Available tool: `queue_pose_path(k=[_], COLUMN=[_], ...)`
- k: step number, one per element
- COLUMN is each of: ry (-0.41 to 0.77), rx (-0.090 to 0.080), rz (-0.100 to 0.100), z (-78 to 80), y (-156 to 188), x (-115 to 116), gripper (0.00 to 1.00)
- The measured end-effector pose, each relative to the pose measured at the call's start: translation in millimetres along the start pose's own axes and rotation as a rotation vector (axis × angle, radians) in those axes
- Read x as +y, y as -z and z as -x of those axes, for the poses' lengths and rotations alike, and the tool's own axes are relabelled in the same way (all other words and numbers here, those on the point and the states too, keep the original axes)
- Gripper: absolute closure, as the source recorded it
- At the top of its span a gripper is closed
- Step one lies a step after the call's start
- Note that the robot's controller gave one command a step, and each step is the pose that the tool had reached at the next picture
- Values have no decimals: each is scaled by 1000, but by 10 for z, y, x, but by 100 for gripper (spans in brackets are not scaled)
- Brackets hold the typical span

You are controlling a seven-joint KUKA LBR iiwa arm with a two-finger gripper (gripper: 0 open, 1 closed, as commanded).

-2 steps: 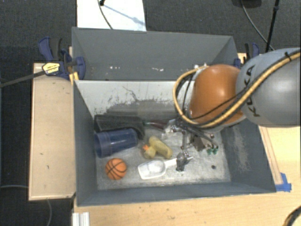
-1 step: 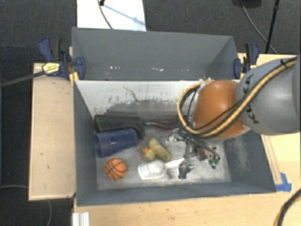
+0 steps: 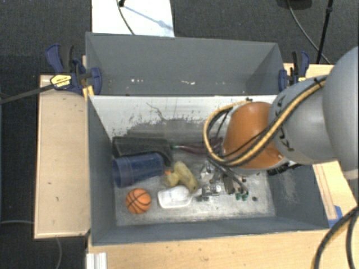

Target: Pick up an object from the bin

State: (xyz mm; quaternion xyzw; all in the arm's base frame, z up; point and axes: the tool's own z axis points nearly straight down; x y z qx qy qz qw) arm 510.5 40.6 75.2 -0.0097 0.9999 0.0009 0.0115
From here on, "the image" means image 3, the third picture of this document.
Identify yellow toy duck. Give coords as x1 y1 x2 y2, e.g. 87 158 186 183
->
163 160 200 193

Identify white plastic bottle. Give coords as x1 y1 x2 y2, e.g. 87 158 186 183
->
157 185 201 209

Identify orange toy basketball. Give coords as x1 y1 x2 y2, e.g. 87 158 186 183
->
125 188 153 215

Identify blue plastic cup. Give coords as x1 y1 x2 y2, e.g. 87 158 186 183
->
112 152 165 189

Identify dark green flat block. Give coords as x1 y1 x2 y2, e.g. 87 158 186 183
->
112 135 174 166

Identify grey metal bin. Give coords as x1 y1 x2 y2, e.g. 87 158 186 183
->
85 31 330 247

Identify pale wood board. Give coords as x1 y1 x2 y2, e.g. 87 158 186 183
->
34 74 91 239

